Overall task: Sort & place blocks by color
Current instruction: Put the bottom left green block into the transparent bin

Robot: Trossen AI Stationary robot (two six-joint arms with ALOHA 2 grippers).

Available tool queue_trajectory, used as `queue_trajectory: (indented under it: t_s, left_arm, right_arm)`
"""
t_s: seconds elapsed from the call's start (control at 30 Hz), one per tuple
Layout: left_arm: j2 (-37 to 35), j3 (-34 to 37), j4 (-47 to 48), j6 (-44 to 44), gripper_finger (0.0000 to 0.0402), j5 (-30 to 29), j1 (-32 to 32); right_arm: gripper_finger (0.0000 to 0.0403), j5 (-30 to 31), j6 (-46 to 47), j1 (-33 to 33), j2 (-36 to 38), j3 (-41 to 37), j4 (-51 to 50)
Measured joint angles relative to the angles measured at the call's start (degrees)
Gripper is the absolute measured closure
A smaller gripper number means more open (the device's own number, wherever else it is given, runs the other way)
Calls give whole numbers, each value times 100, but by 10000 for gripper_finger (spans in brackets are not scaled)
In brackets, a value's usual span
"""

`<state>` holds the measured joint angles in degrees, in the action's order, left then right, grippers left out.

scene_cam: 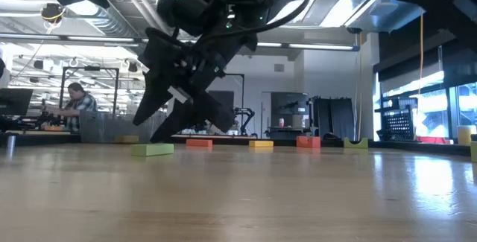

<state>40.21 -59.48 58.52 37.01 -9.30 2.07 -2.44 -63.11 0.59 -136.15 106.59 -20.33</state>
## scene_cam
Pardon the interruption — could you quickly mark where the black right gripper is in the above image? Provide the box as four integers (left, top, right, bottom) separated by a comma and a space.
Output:
132, 28, 259, 144

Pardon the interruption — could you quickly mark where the yellow block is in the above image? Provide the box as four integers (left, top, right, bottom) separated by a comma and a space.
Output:
113, 135, 141, 144
248, 139, 274, 148

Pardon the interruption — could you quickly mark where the red arch block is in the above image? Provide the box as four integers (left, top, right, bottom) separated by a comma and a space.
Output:
296, 135, 322, 149

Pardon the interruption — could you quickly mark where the green arch block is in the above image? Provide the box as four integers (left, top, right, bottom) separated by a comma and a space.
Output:
343, 137, 369, 150

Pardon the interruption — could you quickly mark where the long ceiling light bar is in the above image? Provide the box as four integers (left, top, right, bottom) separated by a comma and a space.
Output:
0, 32, 361, 52

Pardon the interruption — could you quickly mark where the translucent grey bin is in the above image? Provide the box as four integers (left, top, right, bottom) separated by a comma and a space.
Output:
79, 109, 168, 145

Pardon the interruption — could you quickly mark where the person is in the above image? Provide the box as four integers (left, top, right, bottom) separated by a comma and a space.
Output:
47, 82, 99, 133

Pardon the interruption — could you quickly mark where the black monitor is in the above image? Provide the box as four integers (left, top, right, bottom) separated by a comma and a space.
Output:
0, 87, 34, 117

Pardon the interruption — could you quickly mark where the black curtain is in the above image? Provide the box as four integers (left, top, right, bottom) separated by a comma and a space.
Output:
312, 96, 356, 141

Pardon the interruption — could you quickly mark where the black perforated crate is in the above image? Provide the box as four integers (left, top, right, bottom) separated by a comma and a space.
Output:
374, 106, 417, 142

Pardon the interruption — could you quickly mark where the red box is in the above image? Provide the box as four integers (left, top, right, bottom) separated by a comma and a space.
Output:
415, 136, 450, 145

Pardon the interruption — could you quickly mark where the yellow cup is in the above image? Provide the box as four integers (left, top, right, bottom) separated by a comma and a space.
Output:
457, 124, 477, 147

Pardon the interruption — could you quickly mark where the black ceiling cord reel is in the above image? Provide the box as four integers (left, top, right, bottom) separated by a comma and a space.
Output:
40, 2, 67, 25

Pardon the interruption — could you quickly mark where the silver spiral air duct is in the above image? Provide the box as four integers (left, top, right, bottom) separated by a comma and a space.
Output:
85, 0, 150, 39

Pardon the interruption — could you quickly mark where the black table frame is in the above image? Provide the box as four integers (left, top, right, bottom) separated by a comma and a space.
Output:
0, 133, 473, 157

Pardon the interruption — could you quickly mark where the black robot station frame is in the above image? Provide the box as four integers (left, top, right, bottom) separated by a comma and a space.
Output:
223, 71, 246, 136

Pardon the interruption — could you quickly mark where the black camera gantry frame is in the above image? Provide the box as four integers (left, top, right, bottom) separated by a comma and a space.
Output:
58, 65, 121, 121

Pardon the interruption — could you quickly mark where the thin yellow cord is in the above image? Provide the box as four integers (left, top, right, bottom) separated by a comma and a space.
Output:
356, 33, 364, 141

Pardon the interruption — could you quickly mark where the large rectangular air duct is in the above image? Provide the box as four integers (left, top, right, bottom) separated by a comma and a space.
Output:
309, 0, 458, 34

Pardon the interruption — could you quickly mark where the yellow hanging cord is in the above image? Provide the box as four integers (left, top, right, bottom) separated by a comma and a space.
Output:
418, 9, 426, 86

